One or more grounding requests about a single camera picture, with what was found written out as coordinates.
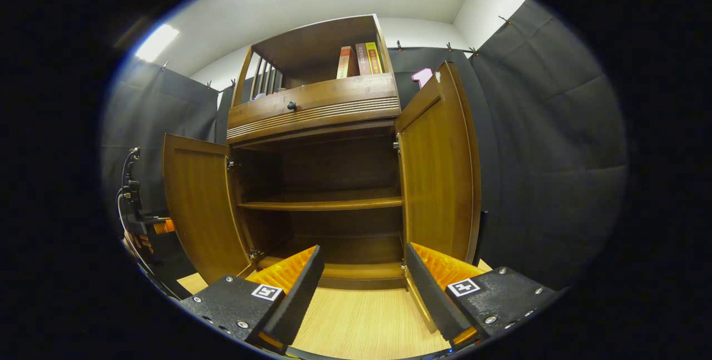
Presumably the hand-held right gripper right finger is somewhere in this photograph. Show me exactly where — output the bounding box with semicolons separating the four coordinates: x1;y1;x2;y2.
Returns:
405;242;562;349

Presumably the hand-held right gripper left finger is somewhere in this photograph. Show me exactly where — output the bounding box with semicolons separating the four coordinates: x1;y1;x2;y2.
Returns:
179;245;325;355

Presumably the wooden cabinet door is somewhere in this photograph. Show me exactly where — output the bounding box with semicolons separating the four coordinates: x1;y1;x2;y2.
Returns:
162;134;258;285
394;61;482;334

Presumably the wooden inner shelf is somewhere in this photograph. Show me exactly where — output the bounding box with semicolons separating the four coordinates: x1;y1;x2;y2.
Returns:
238;196;403;211

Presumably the ceiling light panel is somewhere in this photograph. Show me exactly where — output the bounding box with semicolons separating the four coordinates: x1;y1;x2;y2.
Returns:
135;24;180;62

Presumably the orange book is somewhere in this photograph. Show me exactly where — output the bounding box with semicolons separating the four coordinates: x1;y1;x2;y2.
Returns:
337;46;359;79

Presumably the yellow book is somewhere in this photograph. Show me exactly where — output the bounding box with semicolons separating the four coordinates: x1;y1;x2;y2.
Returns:
365;42;383;75

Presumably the dark brown book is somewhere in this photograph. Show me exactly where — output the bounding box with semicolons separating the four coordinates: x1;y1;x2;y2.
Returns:
356;43;372;76

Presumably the black right door handle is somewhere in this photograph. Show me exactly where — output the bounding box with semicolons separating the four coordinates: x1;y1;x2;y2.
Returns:
474;210;490;265

